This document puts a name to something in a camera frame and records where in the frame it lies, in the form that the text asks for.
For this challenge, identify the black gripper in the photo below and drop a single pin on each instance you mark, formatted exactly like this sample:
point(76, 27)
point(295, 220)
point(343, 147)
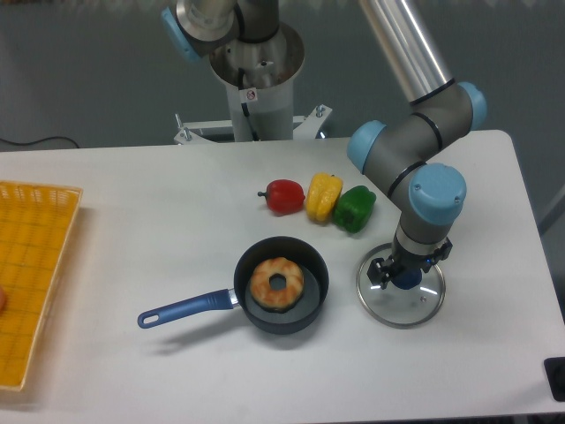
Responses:
point(381, 271)

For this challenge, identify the glass pot lid blue knob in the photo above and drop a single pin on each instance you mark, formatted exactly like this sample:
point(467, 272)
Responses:
point(405, 303)

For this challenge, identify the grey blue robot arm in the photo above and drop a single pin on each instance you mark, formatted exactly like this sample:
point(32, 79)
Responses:
point(398, 159)

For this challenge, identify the green toy bell pepper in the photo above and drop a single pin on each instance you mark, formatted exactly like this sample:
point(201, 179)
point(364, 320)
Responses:
point(354, 209)

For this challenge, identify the yellow toy bell pepper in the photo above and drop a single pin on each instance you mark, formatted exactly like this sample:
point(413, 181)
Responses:
point(324, 192)

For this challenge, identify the glazed toy donut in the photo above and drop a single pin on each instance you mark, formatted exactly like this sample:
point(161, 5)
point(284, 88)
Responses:
point(277, 284)

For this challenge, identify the red toy bell pepper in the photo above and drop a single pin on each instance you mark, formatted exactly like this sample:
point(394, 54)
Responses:
point(283, 196)

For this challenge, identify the black device at table edge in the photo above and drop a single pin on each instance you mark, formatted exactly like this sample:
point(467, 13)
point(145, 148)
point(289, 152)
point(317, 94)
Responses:
point(555, 373)

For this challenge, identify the yellow woven basket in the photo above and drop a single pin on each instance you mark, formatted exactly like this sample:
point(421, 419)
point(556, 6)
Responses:
point(36, 222)

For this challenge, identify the dark saucepan blue handle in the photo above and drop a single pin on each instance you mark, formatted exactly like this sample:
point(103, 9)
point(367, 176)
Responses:
point(283, 322)

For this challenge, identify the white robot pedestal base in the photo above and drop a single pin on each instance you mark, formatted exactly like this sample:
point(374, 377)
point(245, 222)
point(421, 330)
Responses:
point(259, 82)

